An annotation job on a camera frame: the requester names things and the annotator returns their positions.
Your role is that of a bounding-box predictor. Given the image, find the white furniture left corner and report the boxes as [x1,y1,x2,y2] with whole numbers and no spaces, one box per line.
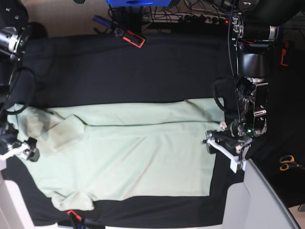
[0,171,62,229]

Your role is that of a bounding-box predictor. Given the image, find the red black clamp top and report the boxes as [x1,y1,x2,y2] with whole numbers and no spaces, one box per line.
[114,28,145,48]

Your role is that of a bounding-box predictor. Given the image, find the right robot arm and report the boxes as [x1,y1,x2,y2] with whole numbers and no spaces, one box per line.
[0,0,40,170]

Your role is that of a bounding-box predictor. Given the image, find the black table cloth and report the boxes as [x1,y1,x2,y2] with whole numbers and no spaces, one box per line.
[0,33,305,227]

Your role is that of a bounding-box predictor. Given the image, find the red clamp edge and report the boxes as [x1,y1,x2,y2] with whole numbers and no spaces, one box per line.
[280,41,294,67]
[66,210,82,222]

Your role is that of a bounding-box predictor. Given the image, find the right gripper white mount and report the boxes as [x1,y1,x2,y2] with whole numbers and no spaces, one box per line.
[0,123,40,170]

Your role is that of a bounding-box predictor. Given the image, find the light green T-shirt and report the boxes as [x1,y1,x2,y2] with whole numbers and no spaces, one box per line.
[8,98,225,211]

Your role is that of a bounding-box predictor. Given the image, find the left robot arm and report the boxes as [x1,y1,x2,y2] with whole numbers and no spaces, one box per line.
[205,0,305,172]

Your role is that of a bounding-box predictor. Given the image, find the red clamp bottom edge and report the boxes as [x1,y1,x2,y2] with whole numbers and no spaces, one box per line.
[66,210,82,222]

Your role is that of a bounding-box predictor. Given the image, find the blue handled tool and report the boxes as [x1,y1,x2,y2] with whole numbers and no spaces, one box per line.
[93,15,112,28]

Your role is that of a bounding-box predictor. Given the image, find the grey white chair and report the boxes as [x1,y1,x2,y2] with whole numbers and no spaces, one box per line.
[222,160,300,229]

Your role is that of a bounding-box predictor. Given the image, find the blue box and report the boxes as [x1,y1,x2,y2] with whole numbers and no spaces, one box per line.
[106,0,180,7]

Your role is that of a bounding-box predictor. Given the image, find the orange handled scissors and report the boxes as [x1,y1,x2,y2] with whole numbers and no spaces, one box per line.
[279,155,305,171]

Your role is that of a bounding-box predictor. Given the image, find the red clamp right edge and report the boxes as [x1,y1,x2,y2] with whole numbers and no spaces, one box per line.
[280,41,294,67]

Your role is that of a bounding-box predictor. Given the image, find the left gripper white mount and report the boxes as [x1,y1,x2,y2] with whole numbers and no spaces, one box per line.
[202,120,252,173]

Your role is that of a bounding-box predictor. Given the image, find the white power strip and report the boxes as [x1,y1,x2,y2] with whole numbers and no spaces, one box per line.
[178,13,229,25]

